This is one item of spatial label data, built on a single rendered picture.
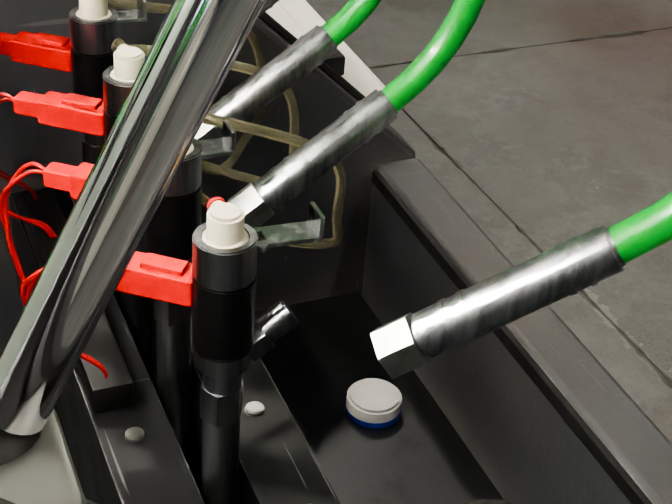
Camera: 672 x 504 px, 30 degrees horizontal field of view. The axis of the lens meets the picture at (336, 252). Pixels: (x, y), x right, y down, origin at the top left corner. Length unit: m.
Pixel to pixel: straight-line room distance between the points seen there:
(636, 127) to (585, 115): 0.13
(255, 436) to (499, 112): 2.54
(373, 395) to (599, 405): 0.20
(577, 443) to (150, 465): 0.26
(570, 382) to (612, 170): 2.23
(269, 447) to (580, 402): 0.20
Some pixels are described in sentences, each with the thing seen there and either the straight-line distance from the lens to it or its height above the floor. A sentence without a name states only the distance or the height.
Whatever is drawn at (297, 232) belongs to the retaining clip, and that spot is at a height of 1.12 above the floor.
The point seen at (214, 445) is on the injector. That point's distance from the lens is 0.60.
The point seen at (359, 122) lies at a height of 1.12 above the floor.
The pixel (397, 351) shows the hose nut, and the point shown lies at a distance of 0.46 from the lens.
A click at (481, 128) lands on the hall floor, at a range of 3.05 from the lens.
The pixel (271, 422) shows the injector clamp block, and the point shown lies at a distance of 0.65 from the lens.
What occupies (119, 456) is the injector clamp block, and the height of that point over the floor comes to 0.98.
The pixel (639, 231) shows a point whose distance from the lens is 0.45.
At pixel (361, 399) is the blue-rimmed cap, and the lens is 0.88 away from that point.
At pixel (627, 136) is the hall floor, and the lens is 3.13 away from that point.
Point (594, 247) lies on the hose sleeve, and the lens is 0.45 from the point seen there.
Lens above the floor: 1.42
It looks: 34 degrees down
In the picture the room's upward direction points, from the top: 5 degrees clockwise
